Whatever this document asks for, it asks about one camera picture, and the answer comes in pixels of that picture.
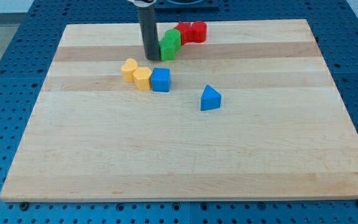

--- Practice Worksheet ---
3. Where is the silver rod holder clamp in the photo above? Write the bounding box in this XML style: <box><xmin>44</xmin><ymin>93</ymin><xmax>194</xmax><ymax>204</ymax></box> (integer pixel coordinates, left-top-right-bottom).
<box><xmin>128</xmin><ymin>0</ymin><xmax>157</xmax><ymax>6</ymax></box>

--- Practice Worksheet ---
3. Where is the light wooden board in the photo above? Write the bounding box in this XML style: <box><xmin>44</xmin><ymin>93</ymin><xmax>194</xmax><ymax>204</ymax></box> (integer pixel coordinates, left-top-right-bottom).
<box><xmin>0</xmin><ymin>19</ymin><xmax>358</xmax><ymax>202</ymax></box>

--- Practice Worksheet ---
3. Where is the yellow heart block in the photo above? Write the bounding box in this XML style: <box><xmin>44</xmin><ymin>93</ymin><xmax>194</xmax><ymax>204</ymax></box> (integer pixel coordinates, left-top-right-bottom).
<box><xmin>121</xmin><ymin>58</ymin><xmax>138</xmax><ymax>83</ymax></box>

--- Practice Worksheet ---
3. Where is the green cylinder block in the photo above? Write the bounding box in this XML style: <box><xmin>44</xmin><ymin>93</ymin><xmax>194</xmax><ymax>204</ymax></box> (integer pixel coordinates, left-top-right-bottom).
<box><xmin>164</xmin><ymin>29</ymin><xmax>181</xmax><ymax>52</ymax></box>

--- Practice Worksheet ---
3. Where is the yellow pentagon block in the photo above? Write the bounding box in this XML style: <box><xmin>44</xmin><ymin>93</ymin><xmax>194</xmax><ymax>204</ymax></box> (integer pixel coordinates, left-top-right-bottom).
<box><xmin>133</xmin><ymin>67</ymin><xmax>152</xmax><ymax>91</ymax></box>

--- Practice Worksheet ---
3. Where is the red star block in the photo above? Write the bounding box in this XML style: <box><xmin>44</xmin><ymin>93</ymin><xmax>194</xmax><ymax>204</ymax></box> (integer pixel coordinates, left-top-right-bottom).
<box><xmin>175</xmin><ymin>21</ymin><xmax>193</xmax><ymax>45</ymax></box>

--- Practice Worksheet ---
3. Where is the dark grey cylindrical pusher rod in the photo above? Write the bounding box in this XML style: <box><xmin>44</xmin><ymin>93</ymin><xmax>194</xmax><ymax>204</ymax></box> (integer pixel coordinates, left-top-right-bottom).
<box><xmin>136</xmin><ymin>4</ymin><xmax>160</xmax><ymax>60</ymax></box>

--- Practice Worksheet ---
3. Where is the blue triangle block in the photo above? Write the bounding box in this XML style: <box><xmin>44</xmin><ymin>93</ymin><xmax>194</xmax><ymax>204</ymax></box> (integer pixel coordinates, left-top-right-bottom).
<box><xmin>200</xmin><ymin>85</ymin><xmax>221</xmax><ymax>111</ymax></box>

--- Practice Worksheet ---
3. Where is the red cylinder block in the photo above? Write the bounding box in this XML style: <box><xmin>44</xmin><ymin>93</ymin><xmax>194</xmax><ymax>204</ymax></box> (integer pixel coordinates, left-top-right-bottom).
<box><xmin>191</xmin><ymin>21</ymin><xmax>208</xmax><ymax>43</ymax></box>

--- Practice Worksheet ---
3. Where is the green hexagon block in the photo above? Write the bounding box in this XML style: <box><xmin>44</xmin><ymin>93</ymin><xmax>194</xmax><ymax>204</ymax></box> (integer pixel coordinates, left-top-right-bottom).
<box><xmin>159</xmin><ymin>38</ymin><xmax>175</xmax><ymax>61</ymax></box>

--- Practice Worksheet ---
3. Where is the blue cube block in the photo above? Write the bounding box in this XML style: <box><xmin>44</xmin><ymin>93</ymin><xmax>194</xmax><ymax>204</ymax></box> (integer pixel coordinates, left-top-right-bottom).
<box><xmin>151</xmin><ymin>68</ymin><xmax>170</xmax><ymax>92</ymax></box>

